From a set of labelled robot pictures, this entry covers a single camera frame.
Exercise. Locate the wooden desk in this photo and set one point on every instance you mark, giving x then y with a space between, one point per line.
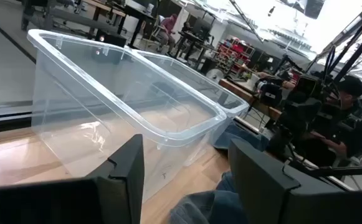
240 91

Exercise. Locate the red storage shelf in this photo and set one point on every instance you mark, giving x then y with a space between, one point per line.
236 51

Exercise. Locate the black device with white label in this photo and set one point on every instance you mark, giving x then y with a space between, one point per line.
271 96

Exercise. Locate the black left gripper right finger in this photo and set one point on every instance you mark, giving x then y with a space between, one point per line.
258 186

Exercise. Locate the clear plastic bin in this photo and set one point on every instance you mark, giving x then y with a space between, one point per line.
199 84
74 93

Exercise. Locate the wooden table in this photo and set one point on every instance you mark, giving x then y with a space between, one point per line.
99 4

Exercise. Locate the round grey disc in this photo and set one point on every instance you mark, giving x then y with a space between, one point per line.
215 75

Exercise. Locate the grey cap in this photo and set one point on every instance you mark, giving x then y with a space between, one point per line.
183 213

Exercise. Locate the black metal table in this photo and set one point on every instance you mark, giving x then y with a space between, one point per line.
28 12

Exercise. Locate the black monitor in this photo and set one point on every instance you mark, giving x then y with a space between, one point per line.
202 28

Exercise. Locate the person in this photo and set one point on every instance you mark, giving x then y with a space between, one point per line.
358 133
167 28

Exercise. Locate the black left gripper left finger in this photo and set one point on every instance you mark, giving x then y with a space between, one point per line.
124 186

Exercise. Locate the black box with lights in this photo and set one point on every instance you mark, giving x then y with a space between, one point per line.
112 39

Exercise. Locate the black desk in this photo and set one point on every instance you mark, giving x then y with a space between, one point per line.
137 14
193 40

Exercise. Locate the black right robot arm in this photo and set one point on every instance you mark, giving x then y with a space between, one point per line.
280 140

